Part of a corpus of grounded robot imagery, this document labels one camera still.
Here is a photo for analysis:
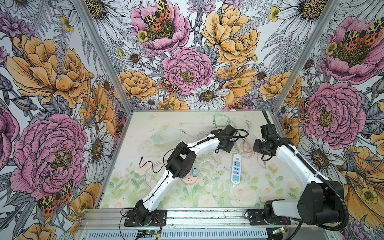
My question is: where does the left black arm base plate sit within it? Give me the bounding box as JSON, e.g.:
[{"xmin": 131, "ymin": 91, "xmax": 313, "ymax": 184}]
[{"xmin": 124, "ymin": 210, "xmax": 168, "ymax": 227}]

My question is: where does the pink socket cord with plug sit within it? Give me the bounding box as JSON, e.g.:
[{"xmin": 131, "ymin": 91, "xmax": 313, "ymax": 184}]
[{"xmin": 143, "ymin": 163, "xmax": 169, "ymax": 190}]

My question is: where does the lilac usb cable bundle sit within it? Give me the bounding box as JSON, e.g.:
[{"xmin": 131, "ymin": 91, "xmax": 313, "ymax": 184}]
[{"xmin": 199, "ymin": 125, "xmax": 215, "ymax": 137}]

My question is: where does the aluminium front rail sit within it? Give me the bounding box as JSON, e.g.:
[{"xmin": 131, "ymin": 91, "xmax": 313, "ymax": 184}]
[{"xmin": 79, "ymin": 206, "xmax": 334, "ymax": 230}]

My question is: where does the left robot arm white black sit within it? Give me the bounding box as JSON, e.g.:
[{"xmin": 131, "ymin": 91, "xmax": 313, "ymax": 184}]
[{"xmin": 127, "ymin": 125, "xmax": 249, "ymax": 226}]

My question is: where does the round pink power socket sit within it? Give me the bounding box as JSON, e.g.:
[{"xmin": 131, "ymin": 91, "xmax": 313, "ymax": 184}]
[{"xmin": 181, "ymin": 176, "xmax": 198, "ymax": 186}]

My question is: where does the green usb cable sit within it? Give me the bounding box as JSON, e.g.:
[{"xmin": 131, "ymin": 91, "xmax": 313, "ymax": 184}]
[{"xmin": 211, "ymin": 113, "xmax": 232, "ymax": 128}]

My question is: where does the teal charger with white cable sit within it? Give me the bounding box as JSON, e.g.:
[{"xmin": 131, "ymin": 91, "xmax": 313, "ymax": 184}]
[{"xmin": 192, "ymin": 167, "xmax": 198, "ymax": 178}]

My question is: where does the black usb cable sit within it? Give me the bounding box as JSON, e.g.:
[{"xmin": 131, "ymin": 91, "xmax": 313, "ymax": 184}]
[{"xmin": 137, "ymin": 155, "xmax": 167, "ymax": 175}]

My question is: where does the white blue power strip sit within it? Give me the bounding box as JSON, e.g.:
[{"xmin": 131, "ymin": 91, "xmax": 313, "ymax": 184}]
[{"xmin": 231, "ymin": 154, "xmax": 242, "ymax": 185}]

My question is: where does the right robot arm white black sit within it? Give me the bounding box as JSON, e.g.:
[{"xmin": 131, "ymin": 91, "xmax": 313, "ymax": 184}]
[{"xmin": 253, "ymin": 110, "xmax": 349, "ymax": 232}]

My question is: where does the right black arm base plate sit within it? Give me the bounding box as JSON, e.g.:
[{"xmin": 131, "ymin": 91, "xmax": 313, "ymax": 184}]
[{"xmin": 243, "ymin": 209, "xmax": 291, "ymax": 226}]

